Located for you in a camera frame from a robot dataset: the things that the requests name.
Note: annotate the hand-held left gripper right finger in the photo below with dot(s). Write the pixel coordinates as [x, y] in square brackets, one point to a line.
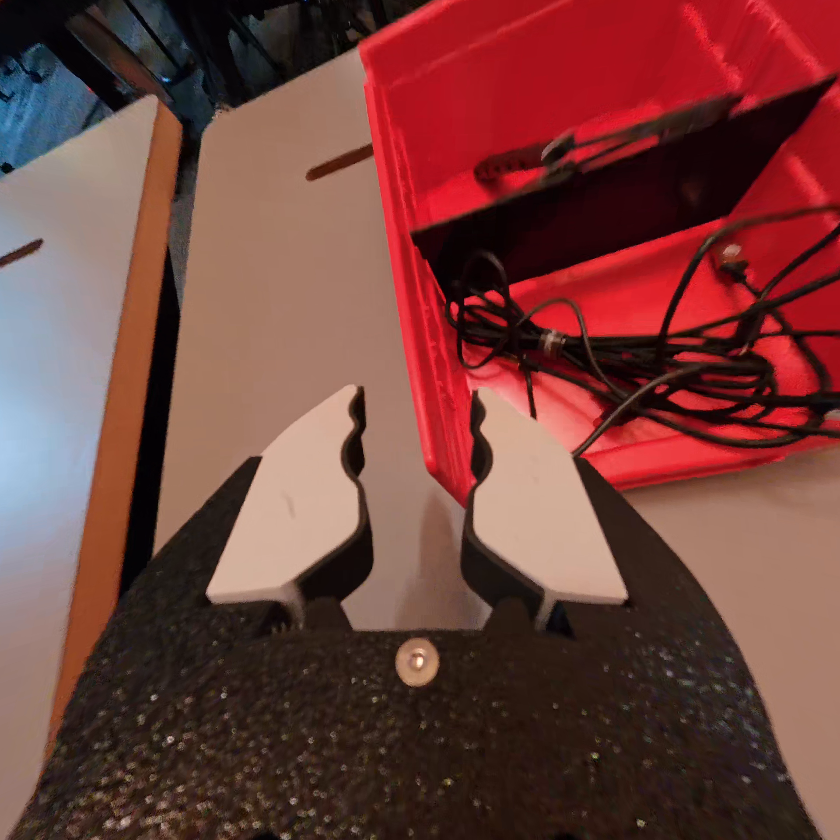
[544, 525]

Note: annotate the black divider panel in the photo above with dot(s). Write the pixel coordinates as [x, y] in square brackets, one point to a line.
[623, 197]

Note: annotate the black usb plug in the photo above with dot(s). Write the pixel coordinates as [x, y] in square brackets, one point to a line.
[505, 167]

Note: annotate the grey desk with brown edge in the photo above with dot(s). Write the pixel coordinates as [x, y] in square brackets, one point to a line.
[59, 394]

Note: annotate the red plastic bin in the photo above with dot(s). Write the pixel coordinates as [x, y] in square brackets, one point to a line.
[499, 85]

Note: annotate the black plug with silver tip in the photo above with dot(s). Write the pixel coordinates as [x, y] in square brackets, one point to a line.
[733, 259]

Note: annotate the dark metal furniture frame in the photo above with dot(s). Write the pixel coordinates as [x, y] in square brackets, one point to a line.
[216, 39]

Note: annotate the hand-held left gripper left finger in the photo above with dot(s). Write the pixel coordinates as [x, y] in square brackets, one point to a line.
[289, 505]

